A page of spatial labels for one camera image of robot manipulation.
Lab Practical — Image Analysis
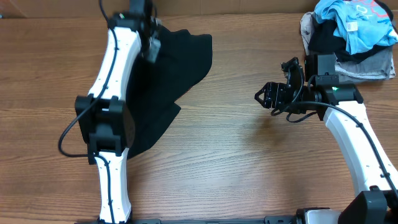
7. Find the cardboard back panel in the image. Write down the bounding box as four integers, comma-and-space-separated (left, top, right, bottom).
1, 0, 318, 18

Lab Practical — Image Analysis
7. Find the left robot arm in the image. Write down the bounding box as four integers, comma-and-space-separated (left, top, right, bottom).
75, 0, 161, 223

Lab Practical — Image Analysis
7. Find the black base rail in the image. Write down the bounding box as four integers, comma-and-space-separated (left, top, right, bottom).
127, 215, 297, 224

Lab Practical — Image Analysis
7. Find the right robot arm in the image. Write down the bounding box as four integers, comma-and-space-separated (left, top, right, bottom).
254, 54, 397, 224

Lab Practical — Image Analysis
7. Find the light blue shirt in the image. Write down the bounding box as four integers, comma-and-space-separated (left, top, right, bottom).
314, 0, 397, 55

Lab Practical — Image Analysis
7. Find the black knit garment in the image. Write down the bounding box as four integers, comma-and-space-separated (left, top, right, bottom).
126, 27, 213, 158

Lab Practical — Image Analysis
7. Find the beige garment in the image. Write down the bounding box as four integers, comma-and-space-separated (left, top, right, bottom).
300, 12, 315, 55

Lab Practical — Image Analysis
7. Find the black folded garment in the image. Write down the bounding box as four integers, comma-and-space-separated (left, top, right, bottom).
308, 20, 391, 63

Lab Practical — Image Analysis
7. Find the grey folded garment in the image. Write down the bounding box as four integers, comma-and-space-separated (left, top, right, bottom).
335, 47, 396, 83

